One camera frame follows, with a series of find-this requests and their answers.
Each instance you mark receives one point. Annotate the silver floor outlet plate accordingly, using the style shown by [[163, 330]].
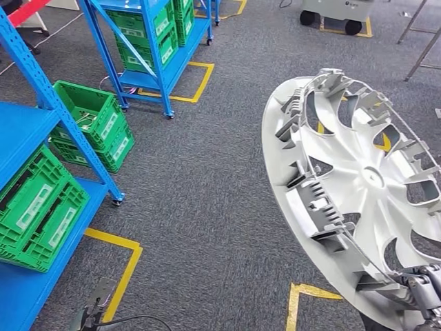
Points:
[[438, 113], [405, 14]]

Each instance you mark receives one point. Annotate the large blue metal shelf rack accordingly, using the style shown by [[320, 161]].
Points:
[[20, 132]]

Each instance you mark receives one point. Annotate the green open plastic crate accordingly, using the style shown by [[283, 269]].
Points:
[[74, 98]]

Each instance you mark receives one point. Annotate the white wheeled cart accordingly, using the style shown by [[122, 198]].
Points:
[[338, 7]]

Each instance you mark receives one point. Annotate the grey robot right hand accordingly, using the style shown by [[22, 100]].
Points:
[[425, 292]]

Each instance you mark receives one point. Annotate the steel table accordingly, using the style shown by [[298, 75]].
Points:
[[423, 55]]

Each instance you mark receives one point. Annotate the black office chair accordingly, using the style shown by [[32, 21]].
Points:
[[32, 46]]

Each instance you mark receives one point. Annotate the grey plastic wheel hubcap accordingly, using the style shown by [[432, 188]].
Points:
[[358, 151]]

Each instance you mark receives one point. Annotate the red barrier tape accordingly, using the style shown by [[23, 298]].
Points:
[[27, 11]]

